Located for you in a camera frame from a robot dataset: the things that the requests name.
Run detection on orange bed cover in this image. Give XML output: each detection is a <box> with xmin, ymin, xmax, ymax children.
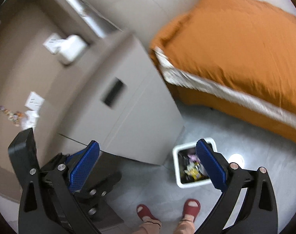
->
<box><xmin>149</xmin><ymin>0</ymin><xmax>296</xmax><ymax>143</ymax></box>

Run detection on right red slipper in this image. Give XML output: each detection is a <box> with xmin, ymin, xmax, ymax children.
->
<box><xmin>183</xmin><ymin>199</ymin><xmax>201</xmax><ymax>222</ymax></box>

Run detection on yellow foil snack wrapper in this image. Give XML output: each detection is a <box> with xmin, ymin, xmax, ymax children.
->
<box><xmin>184</xmin><ymin>162</ymin><xmax>204</xmax><ymax>181</ymax></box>

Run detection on anime stickers on wall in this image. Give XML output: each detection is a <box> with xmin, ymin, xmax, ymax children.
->
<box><xmin>0</xmin><ymin>106</ymin><xmax>24</xmax><ymax>127</ymax></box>

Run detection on left red slipper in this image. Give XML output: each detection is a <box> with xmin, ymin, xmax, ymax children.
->
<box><xmin>136</xmin><ymin>204</ymin><xmax>158</xmax><ymax>221</ymax></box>

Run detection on white tissue box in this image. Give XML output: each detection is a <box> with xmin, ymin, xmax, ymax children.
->
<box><xmin>56</xmin><ymin>35</ymin><xmax>88</xmax><ymax>65</ymax></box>

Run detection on red slipper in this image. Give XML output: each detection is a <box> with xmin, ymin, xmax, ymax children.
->
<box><xmin>136</xmin><ymin>204</ymin><xmax>158</xmax><ymax>221</ymax></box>
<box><xmin>183</xmin><ymin>199</ymin><xmax>201</xmax><ymax>222</ymax></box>

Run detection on grey bedside cabinet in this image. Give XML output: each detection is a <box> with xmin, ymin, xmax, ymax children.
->
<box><xmin>34</xmin><ymin>31</ymin><xmax>184</xmax><ymax>165</ymax></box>

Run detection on white trash bin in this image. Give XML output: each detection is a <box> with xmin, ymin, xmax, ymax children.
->
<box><xmin>172</xmin><ymin>142</ymin><xmax>211</xmax><ymax>189</ymax></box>

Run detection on white wall power socket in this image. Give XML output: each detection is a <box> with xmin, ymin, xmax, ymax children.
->
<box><xmin>25</xmin><ymin>91</ymin><xmax>45</xmax><ymax>112</ymax></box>

